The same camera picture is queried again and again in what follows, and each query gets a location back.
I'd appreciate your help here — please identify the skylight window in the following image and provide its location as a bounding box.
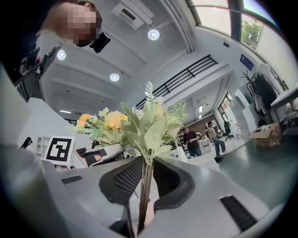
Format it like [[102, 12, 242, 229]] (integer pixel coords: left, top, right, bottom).
[[186, 0, 280, 51]]

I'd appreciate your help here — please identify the person's torso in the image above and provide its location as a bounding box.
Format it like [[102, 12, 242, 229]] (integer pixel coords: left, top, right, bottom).
[[0, 0, 63, 103]]

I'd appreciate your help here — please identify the black office chair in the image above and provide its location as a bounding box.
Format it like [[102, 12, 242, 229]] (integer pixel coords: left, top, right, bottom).
[[223, 121, 233, 141]]

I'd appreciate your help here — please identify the white ceiling air conditioner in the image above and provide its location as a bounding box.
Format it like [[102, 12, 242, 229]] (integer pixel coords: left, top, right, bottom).
[[111, 0, 156, 30]]

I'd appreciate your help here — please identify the yellow flowers bunch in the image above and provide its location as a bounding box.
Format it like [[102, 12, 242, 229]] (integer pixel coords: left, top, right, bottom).
[[65, 107, 131, 147]]

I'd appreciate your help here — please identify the black coat rack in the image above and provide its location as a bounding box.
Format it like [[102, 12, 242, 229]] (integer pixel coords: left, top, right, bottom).
[[241, 71, 278, 127]]

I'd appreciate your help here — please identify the green white flowers bunch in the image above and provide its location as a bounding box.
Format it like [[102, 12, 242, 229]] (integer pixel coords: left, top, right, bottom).
[[120, 80, 190, 234]]

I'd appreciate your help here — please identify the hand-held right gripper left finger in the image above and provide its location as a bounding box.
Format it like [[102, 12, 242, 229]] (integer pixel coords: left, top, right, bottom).
[[44, 156, 145, 238]]

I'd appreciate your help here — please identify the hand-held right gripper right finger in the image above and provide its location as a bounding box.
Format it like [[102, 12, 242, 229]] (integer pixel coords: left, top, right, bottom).
[[143, 156, 281, 238]]

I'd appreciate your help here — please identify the black head camera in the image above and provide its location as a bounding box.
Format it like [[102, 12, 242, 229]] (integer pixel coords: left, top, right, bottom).
[[89, 32, 111, 53]]

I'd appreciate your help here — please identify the white locker cabinet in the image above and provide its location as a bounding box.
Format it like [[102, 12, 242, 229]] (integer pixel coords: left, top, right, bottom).
[[230, 88, 258, 138]]

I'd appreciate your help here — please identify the blue wall sign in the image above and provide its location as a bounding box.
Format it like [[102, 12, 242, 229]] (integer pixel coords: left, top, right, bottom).
[[239, 53, 254, 71]]

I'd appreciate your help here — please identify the cardboard box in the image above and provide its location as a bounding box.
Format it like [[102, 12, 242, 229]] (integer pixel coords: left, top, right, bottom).
[[249, 122, 282, 148]]

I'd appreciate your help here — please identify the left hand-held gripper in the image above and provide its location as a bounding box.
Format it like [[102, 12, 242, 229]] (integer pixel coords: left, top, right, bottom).
[[45, 135, 126, 170]]

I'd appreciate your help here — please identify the person's head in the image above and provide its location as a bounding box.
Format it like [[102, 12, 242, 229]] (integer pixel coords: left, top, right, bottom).
[[41, 0, 103, 48]]

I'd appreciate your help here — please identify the black balcony railing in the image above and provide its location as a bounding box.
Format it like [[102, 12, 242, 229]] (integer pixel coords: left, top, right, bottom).
[[135, 54, 219, 110]]

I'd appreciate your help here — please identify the white arched shelf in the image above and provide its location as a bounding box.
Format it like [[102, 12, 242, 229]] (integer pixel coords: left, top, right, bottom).
[[35, 136, 51, 160]]

